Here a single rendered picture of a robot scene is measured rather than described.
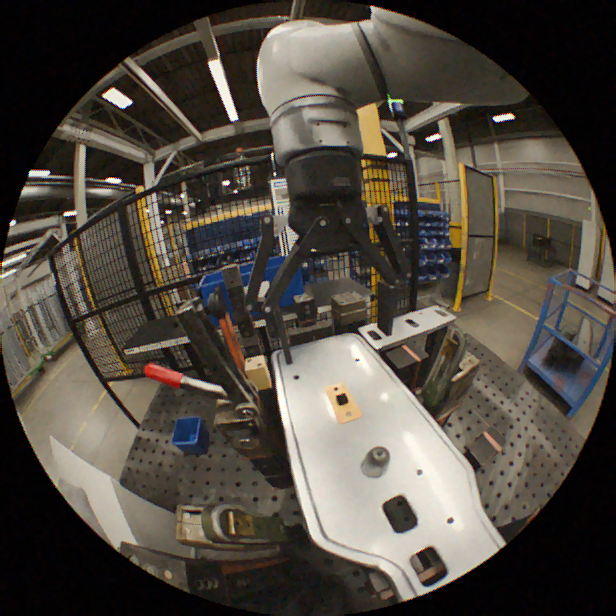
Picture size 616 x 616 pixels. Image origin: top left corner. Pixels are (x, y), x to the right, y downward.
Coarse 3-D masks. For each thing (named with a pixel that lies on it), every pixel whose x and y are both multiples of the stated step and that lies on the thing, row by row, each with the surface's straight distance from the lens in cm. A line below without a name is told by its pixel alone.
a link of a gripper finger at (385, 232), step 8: (384, 208) 23; (384, 216) 23; (384, 224) 23; (376, 232) 25; (384, 232) 24; (392, 232) 24; (384, 240) 25; (392, 240) 24; (384, 248) 26; (392, 248) 24; (400, 248) 25; (392, 256) 25; (400, 256) 25; (392, 264) 27; (400, 264) 25; (408, 264) 26; (408, 272) 26
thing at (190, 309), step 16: (192, 304) 24; (208, 304) 22; (224, 304) 23; (176, 320) 24; (192, 320) 22; (208, 320) 24; (192, 336) 23; (208, 336) 22; (208, 352) 23; (224, 352) 26; (208, 368) 25; (224, 368) 24; (224, 384) 26; (240, 384) 30; (240, 400) 28
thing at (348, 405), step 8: (336, 384) 37; (344, 384) 37; (328, 392) 36; (336, 392) 36; (344, 392) 36; (336, 400) 35; (344, 400) 34; (352, 400) 35; (336, 408) 34; (344, 408) 34; (352, 408) 34; (336, 416) 33; (344, 416) 33; (352, 416) 33; (360, 416) 33
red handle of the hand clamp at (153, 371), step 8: (152, 368) 30; (160, 368) 30; (152, 376) 30; (160, 376) 29; (168, 376) 29; (176, 376) 29; (184, 376) 30; (168, 384) 30; (176, 384) 29; (184, 384) 29; (192, 384) 29; (200, 384) 29; (208, 384) 29; (200, 392) 29; (208, 392) 29; (216, 392) 29; (224, 392) 29; (248, 392) 31; (224, 400) 30
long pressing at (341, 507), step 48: (336, 336) 50; (288, 384) 39; (384, 384) 38; (288, 432) 32; (336, 432) 32; (384, 432) 32; (432, 432) 33; (336, 480) 29; (384, 480) 29; (432, 480) 30; (336, 528) 27; (384, 528) 28; (432, 528) 29; (480, 528) 32; (384, 576) 30
